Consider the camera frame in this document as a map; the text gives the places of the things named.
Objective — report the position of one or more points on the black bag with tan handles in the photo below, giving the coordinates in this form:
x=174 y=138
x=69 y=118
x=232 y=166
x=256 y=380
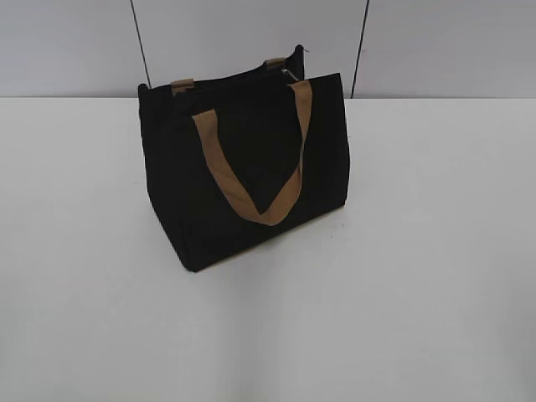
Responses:
x=233 y=162

